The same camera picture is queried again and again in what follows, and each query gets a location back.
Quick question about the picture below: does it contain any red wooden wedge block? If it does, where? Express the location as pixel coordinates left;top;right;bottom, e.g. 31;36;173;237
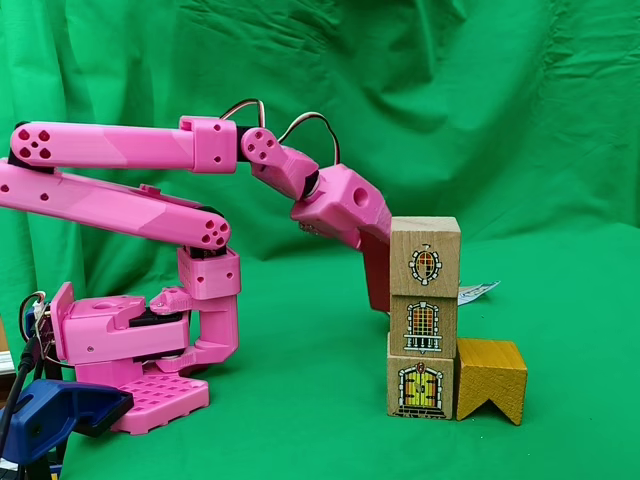
359;227;392;314

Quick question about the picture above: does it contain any wooden cube oval window print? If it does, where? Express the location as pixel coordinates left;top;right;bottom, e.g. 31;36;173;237
389;216;462;301

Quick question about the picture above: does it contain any wooden cube balcony window print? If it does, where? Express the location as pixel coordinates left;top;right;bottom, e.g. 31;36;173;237
388;294;459;359

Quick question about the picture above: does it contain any green cloth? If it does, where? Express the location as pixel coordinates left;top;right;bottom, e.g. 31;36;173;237
0;0;640;480

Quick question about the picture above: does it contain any wooden cube door print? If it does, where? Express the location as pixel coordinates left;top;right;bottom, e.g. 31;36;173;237
385;333;457;420

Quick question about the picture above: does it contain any yellow notched wooden block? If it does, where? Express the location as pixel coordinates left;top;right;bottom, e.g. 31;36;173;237
455;337;529;426

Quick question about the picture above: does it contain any blue clamp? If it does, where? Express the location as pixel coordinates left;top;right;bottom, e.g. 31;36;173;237
0;378;135;480

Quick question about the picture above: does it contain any gripper servo cable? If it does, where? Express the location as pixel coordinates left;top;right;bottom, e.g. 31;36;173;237
278;111;342;165

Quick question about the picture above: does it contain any wrist servo cable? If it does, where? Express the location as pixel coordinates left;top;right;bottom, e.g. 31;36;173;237
218;99;267;132

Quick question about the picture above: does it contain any black power cable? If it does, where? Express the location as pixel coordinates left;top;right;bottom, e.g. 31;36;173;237
0;338;42;444

